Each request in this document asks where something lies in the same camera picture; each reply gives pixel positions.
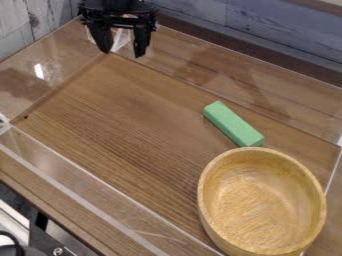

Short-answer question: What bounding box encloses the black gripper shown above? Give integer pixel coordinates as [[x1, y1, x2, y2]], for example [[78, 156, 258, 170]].
[[78, 0, 157, 58]]

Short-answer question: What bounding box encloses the green rectangular block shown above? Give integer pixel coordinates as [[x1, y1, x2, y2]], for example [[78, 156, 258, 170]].
[[204, 101, 265, 147]]

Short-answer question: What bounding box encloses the brown wooden bowl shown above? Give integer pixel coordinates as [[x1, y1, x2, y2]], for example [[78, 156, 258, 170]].
[[198, 147, 328, 256]]

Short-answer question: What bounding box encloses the clear acrylic corner bracket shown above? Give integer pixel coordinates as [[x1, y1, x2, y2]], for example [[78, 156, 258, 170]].
[[85, 27, 135, 54]]

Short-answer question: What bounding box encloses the clear acrylic tray wall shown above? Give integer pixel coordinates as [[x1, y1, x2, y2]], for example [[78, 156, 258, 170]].
[[0, 116, 224, 256]]

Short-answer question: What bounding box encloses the black metal table bracket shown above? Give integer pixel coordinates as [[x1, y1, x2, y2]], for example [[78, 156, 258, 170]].
[[29, 212, 77, 256]]

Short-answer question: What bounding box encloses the black cable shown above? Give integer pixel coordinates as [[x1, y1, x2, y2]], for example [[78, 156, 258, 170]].
[[0, 229, 27, 256]]

